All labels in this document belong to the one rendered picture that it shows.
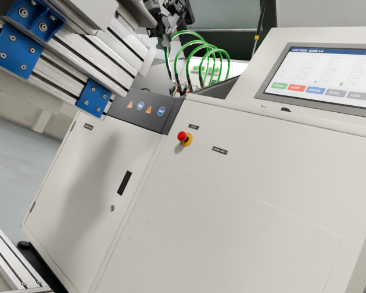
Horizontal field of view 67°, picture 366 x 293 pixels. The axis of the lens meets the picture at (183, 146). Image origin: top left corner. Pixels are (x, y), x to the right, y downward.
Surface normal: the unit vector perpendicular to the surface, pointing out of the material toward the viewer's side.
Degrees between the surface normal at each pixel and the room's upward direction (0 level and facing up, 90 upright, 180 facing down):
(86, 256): 90
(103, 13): 90
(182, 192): 90
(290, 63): 76
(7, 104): 90
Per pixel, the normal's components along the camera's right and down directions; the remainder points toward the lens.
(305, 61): -0.44, -0.54
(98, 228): -0.56, -0.33
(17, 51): 0.77, 0.29
